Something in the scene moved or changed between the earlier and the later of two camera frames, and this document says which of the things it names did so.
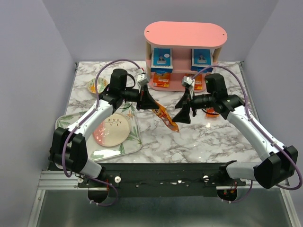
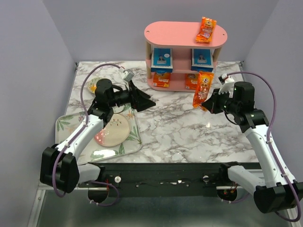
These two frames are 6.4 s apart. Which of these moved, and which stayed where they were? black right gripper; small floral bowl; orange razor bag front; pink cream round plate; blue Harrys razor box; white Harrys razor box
Moved: orange razor bag front; black right gripper
Stayed: pink cream round plate; small floral bowl; blue Harrys razor box; white Harrys razor box
